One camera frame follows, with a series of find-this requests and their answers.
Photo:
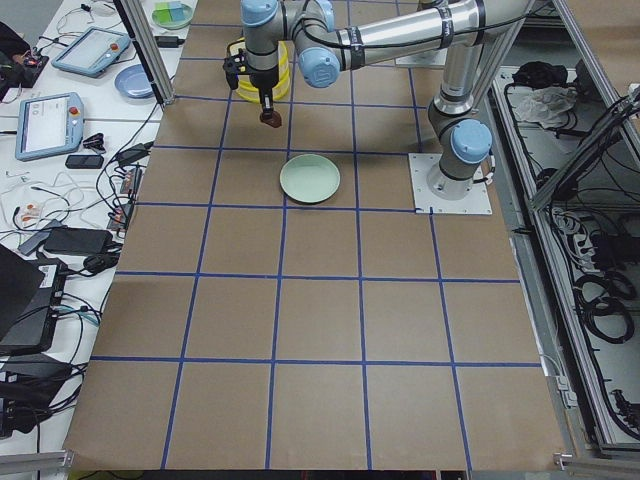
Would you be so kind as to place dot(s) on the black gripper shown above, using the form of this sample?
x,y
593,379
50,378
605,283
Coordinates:
x,y
263,80

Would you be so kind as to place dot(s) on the yellow steamer basket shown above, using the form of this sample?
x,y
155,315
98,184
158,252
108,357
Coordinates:
x,y
283,56

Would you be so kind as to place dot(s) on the brown bun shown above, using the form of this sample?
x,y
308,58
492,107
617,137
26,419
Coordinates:
x,y
271,118

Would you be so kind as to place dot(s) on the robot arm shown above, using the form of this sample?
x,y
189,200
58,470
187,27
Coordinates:
x,y
460,28

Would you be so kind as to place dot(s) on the light green plate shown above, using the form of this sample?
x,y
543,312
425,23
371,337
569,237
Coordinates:
x,y
309,178

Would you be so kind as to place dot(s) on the black power adapter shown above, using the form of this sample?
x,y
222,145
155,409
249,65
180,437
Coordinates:
x,y
166,41

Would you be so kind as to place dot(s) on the blue sponge block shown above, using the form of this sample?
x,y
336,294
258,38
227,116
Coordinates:
x,y
175,11

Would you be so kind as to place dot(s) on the green glass bowl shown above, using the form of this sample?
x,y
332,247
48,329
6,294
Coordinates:
x,y
188,12

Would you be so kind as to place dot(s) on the green sponge block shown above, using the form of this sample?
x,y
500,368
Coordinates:
x,y
161,14

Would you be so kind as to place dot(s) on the blue plate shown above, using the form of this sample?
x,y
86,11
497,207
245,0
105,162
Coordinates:
x,y
132,82

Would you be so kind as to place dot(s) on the teach pendant far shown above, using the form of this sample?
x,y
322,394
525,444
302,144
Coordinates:
x,y
92,52

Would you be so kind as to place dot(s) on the teach pendant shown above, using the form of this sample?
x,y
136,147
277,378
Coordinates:
x,y
92,52
49,126

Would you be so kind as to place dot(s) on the black phone on desk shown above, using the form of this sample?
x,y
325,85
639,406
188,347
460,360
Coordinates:
x,y
84,162

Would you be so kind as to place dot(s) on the teach pendant near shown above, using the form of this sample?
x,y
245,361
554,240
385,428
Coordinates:
x,y
49,126

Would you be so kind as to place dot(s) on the black power brick large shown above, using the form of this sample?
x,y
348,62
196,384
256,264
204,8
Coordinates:
x,y
77,241

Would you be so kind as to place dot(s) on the white crumpled cloth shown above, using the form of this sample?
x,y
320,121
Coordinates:
x,y
547,107

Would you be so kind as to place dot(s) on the black laptop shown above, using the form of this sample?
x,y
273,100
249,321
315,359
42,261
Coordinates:
x,y
31,290

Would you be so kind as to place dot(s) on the aluminium frame post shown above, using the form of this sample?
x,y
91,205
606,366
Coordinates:
x,y
136,24

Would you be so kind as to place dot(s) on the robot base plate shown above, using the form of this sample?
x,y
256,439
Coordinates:
x,y
435,193
429,60

